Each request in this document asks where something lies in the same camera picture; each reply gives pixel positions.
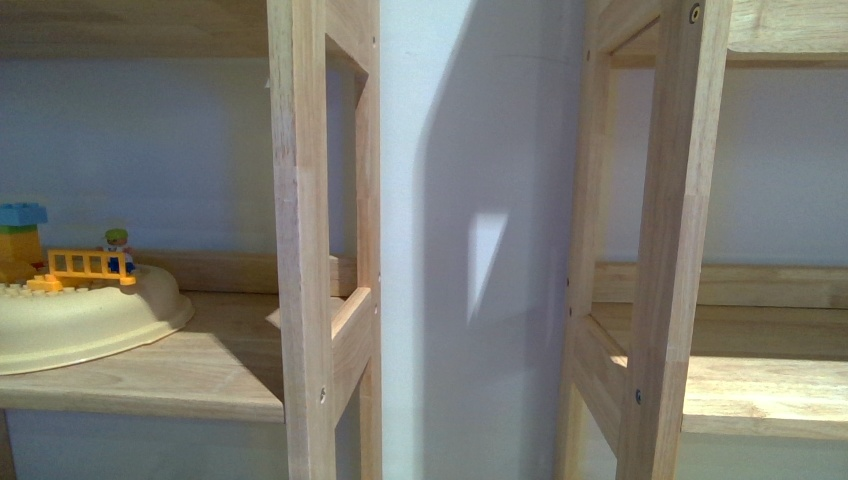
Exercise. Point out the cream toy brick base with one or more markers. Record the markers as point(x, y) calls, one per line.
point(41, 331)

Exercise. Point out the right wooden shelf unit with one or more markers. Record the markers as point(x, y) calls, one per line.
point(668, 345)

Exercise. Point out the wooden shelf unit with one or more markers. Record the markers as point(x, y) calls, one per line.
point(238, 144)
point(668, 345)

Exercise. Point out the toy figure green hat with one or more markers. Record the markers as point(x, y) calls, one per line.
point(117, 241)

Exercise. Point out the left wooden shelf unit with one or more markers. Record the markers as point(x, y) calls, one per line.
point(238, 144)

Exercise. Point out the yellow toy fence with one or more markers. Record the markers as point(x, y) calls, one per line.
point(71, 267)

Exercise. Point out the blue toy brick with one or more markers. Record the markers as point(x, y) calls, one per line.
point(22, 214)

